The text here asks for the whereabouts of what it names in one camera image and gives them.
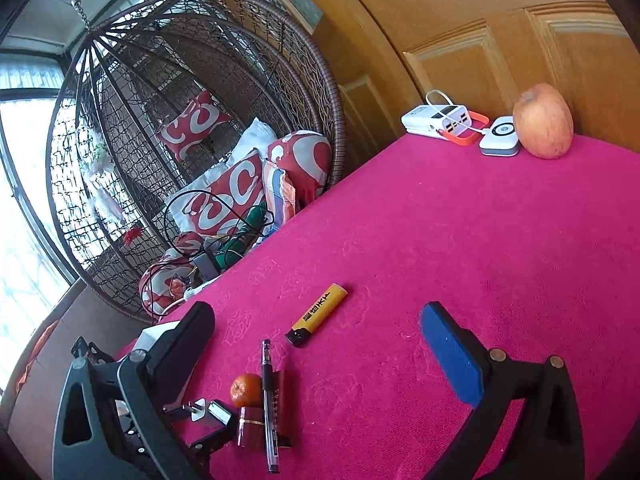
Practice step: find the black power adapter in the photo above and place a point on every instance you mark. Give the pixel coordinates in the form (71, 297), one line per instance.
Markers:
(205, 265)

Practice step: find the window with metal grille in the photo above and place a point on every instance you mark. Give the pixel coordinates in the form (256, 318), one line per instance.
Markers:
(20, 185)

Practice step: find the small red white pillow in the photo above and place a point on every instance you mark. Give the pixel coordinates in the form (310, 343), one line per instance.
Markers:
(192, 125)

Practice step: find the square red white pillow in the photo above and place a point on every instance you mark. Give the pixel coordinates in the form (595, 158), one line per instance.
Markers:
(235, 190)

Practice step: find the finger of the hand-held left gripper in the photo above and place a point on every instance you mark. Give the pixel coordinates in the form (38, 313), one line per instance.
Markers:
(220, 415)
(212, 445)

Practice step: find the black gel pen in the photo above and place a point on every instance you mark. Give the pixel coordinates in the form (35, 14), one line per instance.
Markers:
(270, 410)

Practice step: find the white square charger pad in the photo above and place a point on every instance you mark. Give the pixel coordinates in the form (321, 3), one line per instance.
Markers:
(500, 132)

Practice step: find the magenta tablecloth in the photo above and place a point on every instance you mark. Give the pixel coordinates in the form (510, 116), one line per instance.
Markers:
(425, 260)

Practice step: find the round red white cushion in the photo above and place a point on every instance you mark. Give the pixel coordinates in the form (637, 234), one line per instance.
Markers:
(302, 160)

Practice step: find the white tray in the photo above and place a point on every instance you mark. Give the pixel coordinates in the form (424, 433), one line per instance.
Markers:
(150, 337)

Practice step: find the long red white cushion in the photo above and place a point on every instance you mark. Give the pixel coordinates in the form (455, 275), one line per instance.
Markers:
(160, 280)

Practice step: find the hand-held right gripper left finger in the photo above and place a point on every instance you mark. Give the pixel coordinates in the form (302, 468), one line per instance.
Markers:
(185, 345)

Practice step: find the plaid pillow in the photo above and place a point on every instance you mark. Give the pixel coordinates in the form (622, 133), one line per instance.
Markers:
(280, 195)

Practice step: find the brown wicker hanging chair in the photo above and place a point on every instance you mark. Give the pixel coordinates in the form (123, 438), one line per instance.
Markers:
(310, 85)

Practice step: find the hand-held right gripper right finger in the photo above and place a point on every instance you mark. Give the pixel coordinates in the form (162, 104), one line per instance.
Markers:
(450, 355)

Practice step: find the yellow lighter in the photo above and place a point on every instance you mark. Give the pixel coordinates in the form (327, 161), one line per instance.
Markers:
(320, 310)

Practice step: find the white dreamcatcher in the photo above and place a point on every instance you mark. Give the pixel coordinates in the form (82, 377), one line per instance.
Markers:
(102, 185)

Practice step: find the red rectangular bar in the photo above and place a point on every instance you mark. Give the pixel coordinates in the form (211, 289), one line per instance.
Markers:
(250, 427)

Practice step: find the red apple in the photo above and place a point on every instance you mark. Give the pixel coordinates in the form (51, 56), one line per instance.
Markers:
(542, 120)

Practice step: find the red white patterned cushions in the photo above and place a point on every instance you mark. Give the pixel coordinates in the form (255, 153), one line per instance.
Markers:
(252, 135)

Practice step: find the orange cloth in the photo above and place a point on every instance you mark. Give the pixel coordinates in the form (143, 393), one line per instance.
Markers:
(37, 350)

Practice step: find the tangerine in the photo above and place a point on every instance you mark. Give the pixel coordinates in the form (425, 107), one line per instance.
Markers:
(245, 390)

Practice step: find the green folded umbrella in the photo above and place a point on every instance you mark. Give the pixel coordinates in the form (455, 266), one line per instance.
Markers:
(257, 215)

